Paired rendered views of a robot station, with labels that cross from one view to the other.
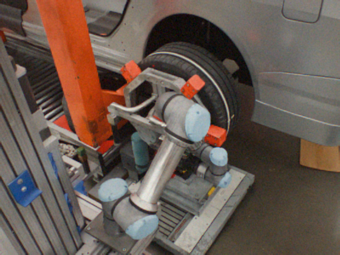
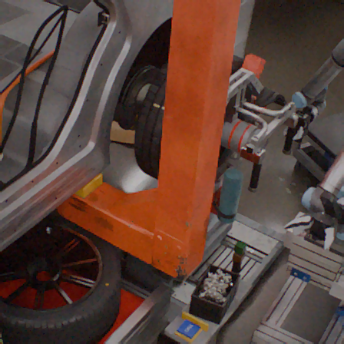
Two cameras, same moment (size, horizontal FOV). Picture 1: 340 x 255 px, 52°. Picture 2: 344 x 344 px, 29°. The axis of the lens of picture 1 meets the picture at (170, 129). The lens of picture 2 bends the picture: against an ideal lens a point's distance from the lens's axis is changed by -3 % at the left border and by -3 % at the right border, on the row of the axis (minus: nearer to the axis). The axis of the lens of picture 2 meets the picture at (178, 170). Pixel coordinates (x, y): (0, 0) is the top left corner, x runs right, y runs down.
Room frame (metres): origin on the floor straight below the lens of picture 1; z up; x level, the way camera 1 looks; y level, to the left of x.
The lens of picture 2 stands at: (2.14, 2.51, 2.60)
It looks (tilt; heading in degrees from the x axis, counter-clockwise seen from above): 38 degrees down; 261
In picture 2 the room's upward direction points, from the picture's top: 6 degrees clockwise
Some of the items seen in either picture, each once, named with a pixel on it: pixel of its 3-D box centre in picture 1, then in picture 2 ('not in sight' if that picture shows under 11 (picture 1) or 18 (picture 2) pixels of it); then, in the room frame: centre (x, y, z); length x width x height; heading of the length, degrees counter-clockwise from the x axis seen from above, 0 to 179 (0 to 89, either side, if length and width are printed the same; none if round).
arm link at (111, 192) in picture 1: (115, 198); not in sight; (0.89, 0.24, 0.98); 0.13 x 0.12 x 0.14; 39
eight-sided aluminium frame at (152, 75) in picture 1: (165, 116); (227, 131); (1.55, 0.02, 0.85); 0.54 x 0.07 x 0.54; 52
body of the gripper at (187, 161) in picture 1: (189, 162); (302, 119); (1.18, -0.08, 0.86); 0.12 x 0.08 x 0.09; 52
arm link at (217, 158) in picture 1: (215, 159); (317, 90); (1.09, -0.19, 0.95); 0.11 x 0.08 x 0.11; 39
